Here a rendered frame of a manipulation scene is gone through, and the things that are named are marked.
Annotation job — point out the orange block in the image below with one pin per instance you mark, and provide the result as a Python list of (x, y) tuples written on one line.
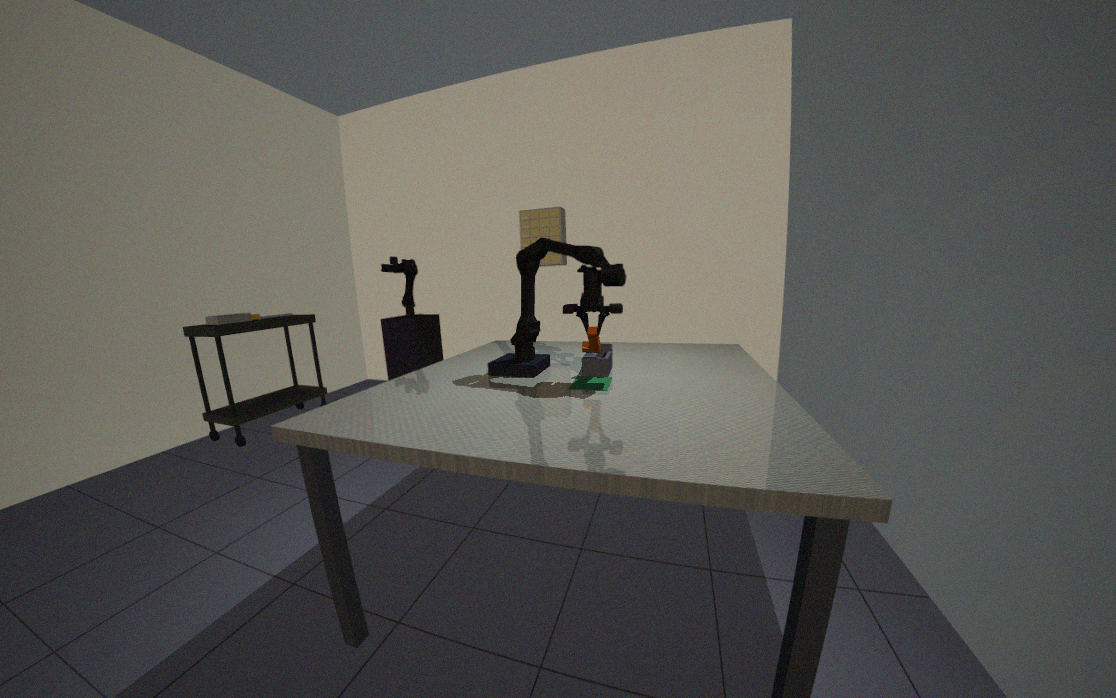
[(593, 345)]

